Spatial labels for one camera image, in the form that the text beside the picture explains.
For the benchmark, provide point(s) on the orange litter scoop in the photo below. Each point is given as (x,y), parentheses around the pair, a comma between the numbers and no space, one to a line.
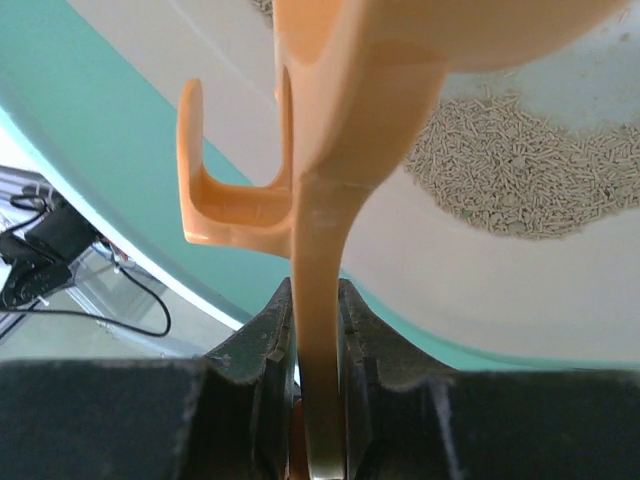
(356,82)

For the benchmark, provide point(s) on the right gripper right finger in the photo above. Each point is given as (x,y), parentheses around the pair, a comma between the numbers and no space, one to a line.
(408,416)

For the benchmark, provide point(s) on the teal litter box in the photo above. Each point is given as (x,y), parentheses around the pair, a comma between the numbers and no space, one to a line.
(93,85)

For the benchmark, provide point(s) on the beige cat litter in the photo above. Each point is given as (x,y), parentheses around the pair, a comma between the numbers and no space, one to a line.
(498,168)

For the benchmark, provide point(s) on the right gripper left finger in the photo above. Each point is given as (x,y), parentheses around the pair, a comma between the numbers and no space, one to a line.
(223,415)

